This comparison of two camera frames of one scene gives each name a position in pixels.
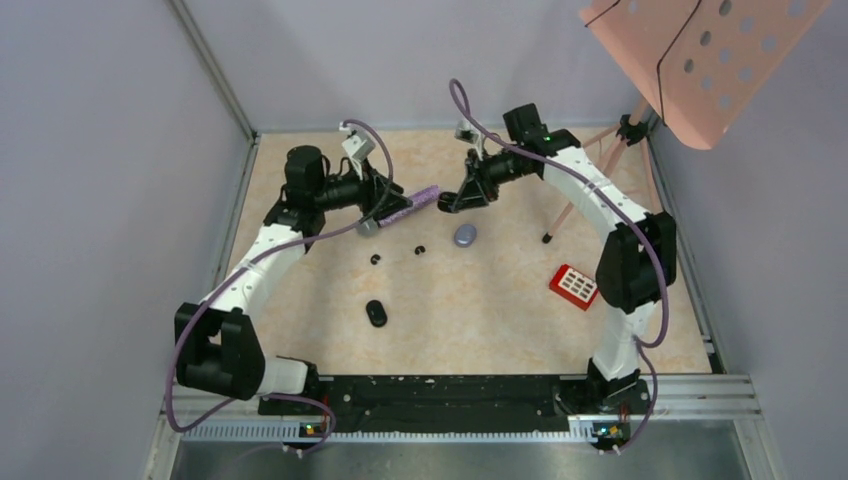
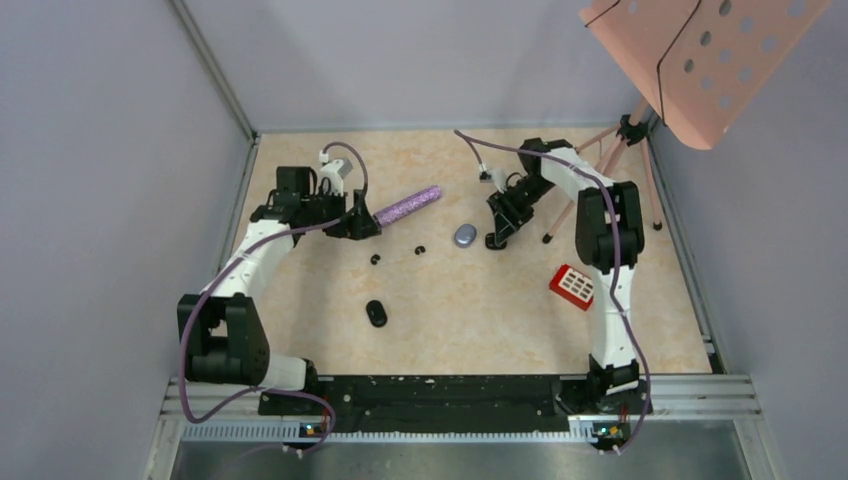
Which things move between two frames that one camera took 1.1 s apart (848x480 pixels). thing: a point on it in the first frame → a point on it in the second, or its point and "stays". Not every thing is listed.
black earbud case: [447, 201] → [490, 242]
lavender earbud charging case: [465, 235] stays
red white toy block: [574, 286] stays
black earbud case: [376, 313] stays
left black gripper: [378, 195] → [360, 224]
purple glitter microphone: [419, 200] stays
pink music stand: [703, 61] stays
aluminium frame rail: [675, 406] stays
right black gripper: [478, 177] → [503, 207]
